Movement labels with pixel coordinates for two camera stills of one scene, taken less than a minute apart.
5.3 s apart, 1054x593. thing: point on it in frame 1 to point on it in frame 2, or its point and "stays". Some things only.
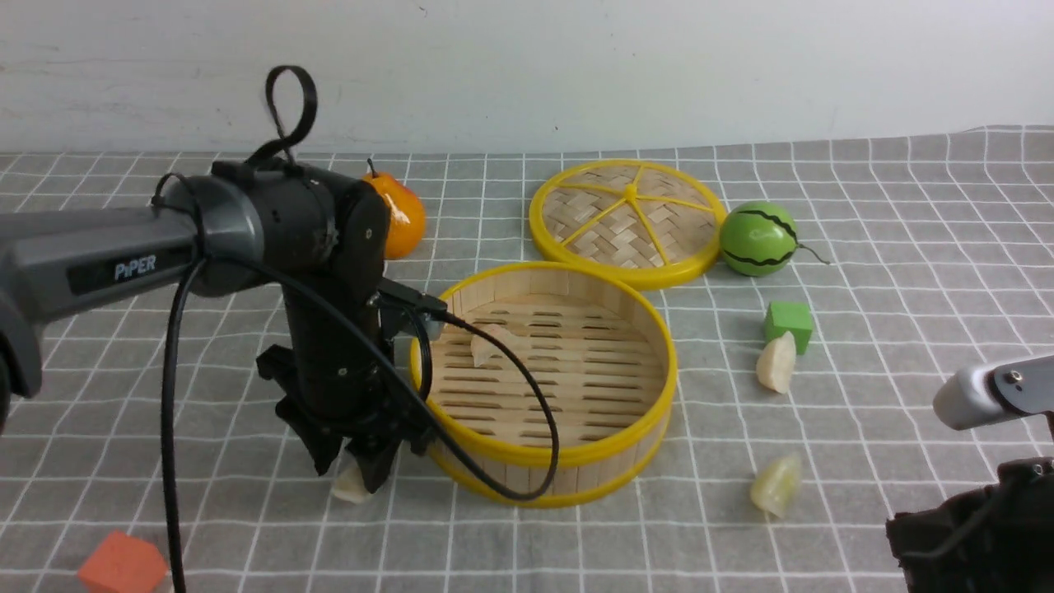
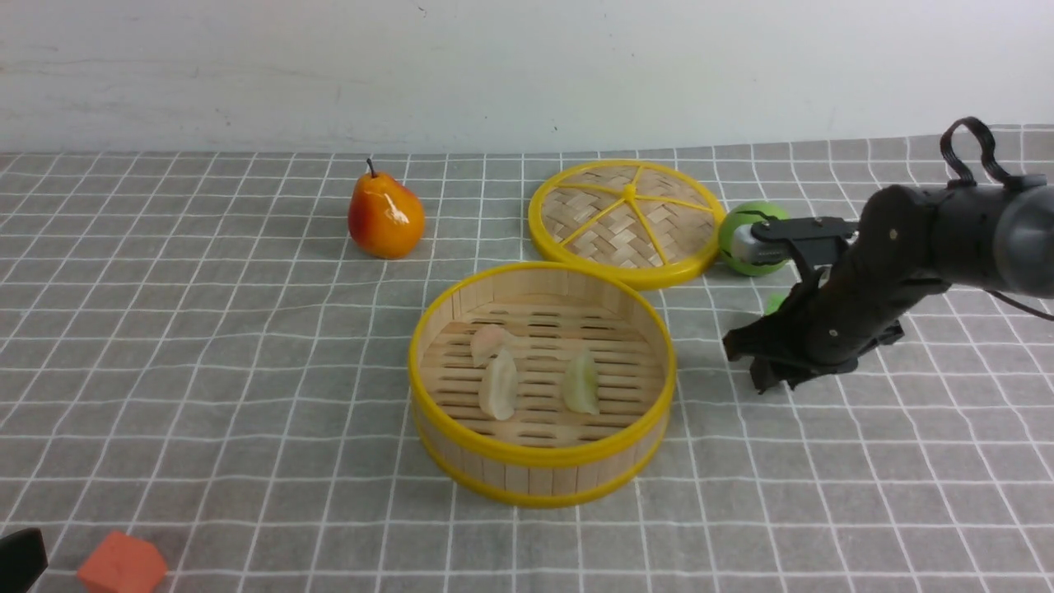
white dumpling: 350,484 to 498,386
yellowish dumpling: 776,484 to 580,385
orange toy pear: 407,214 stays
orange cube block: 123,564 stays
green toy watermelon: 760,239 stays
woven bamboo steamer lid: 655,223 stays
